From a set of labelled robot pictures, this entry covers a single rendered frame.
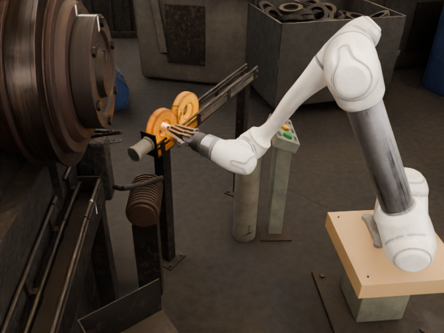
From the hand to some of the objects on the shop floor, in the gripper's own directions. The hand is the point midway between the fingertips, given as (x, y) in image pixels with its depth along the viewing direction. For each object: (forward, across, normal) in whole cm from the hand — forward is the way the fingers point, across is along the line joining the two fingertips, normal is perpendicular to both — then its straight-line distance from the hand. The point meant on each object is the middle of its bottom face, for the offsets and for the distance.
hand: (162, 126), depth 172 cm
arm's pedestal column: (-95, +25, -63) cm, 117 cm away
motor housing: (-9, -16, -71) cm, 73 cm away
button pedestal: (-38, +47, -68) cm, 91 cm away
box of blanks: (+18, +223, -73) cm, 236 cm away
